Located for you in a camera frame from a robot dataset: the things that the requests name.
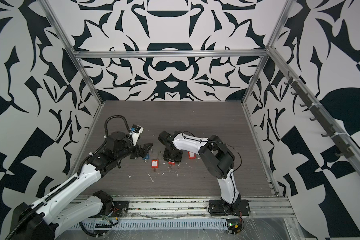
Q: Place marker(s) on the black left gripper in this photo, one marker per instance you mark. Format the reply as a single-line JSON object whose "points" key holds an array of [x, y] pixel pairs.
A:
{"points": [[143, 151]]}

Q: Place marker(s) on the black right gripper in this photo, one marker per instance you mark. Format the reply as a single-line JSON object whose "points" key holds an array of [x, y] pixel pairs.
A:
{"points": [[165, 157]]}

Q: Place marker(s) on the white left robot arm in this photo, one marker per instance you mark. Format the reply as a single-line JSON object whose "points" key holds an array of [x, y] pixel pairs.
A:
{"points": [[48, 217]]}

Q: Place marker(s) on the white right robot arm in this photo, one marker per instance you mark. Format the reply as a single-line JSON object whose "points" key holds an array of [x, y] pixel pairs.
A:
{"points": [[217, 158]]}

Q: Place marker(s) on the blue padlock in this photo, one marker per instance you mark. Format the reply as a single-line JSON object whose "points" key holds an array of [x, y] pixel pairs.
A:
{"points": [[147, 157]]}

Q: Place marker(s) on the black hook rack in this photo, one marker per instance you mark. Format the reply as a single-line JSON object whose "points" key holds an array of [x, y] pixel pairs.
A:
{"points": [[321, 115]]}

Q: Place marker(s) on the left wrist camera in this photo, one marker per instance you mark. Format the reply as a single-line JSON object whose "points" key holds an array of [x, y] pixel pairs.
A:
{"points": [[135, 132]]}

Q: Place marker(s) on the white slotted cable duct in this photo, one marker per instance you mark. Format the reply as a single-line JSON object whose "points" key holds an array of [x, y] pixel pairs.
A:
{"points": [[163, 224]]}

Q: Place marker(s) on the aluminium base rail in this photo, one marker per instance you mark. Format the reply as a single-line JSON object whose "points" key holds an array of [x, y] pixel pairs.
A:
{"points": [[160, 207]]}

